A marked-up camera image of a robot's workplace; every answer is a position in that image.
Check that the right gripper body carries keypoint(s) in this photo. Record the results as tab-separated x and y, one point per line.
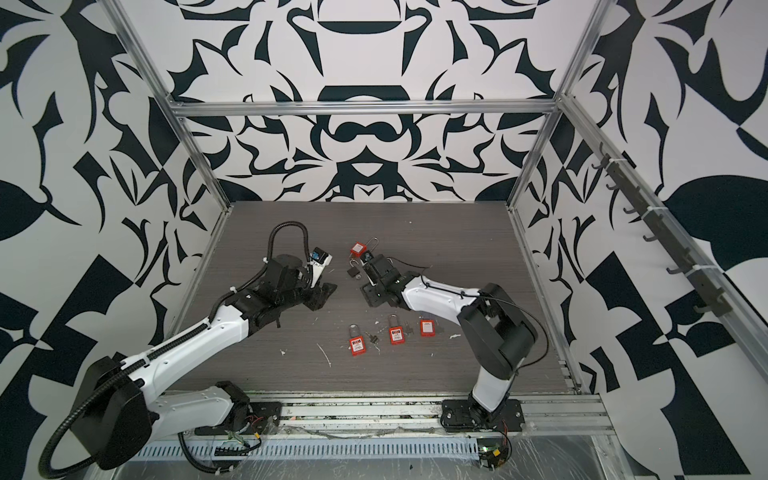
375	295

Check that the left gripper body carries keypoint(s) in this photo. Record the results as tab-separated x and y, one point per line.
317	279

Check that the red padlock long shackle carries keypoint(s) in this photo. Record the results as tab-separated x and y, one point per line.
427	327

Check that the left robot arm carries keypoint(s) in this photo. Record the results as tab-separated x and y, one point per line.
123	405

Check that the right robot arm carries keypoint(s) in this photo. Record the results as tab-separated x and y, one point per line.
497	331

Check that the black padlock left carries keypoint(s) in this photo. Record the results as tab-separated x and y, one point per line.
354	270

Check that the grey hook rack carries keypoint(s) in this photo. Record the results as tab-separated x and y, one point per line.
666	230

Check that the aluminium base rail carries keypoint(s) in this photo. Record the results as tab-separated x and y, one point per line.
382	413

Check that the white cable duct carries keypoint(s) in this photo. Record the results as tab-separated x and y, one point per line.
339	449

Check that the aluminium cage frame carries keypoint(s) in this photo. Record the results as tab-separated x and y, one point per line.
746	323

